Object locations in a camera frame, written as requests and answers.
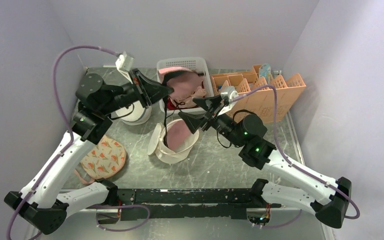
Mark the blue packet in organizer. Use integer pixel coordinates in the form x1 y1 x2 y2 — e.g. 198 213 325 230
258 63 274 84

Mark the pink black-strapped bra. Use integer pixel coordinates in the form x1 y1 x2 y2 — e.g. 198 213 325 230
163 96 191 151

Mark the orange plastic organizer rack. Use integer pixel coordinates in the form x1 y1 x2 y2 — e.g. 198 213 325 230
210 65 306 124

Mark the white plastic basket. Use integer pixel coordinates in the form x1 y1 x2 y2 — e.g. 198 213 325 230
156 57 214 115

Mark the beige-trimmed mesh laundry bag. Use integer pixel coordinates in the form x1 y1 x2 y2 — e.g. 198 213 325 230
147 119 200 165

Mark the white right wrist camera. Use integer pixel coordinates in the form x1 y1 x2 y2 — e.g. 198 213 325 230
217 86 239 116

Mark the red bra in basket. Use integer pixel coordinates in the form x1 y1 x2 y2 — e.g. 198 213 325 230
166 99 179 111

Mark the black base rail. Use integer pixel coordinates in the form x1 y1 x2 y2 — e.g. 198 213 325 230
91 179 281 221

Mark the pink bra from bag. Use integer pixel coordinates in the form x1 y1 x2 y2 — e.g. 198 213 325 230
158 66 207 110

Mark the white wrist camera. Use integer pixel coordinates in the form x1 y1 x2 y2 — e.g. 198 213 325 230
217 86 239 116
115 51 135 73

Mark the blue-trimmed mesh laundry bag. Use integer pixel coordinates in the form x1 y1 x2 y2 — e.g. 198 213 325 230
111 101 152 126

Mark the floral mesh laundry bag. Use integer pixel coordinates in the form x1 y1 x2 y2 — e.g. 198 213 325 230
74 135 127 185

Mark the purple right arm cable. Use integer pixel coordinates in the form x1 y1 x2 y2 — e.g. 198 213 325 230
235 84 361 230

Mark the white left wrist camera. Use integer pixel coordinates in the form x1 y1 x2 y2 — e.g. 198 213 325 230
115 51 135 73

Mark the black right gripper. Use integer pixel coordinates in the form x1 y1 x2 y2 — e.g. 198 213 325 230
179 94 245 148

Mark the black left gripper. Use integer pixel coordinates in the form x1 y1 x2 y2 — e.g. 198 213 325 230
100 68 175 116

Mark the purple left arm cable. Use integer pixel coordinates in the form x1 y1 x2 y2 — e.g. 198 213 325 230
5 45 152 240

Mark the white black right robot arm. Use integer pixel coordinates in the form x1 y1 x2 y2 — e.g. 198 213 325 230
178 96 352 229

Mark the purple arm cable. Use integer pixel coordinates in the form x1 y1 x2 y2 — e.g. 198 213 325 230
235 84 361 230
5 45 152 240

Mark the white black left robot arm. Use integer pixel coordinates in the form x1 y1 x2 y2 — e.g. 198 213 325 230
4 68 174 235

